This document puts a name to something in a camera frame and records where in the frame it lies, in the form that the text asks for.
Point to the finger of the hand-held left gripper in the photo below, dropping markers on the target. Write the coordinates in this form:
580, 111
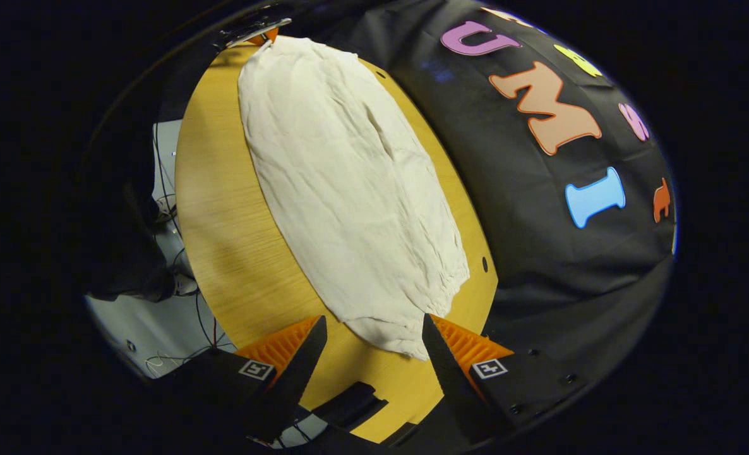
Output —
262, 35

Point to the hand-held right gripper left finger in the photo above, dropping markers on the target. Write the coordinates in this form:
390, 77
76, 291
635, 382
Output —
302, 373

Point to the cream white jeans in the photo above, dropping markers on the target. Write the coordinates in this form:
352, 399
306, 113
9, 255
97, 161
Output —
349, 189

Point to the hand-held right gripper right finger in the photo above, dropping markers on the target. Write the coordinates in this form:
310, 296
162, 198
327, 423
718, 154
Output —
450, 379

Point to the black backdrop cloth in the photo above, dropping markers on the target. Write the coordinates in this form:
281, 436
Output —
539, 253

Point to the black table frame bracket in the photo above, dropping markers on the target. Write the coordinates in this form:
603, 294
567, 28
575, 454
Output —
349, 404

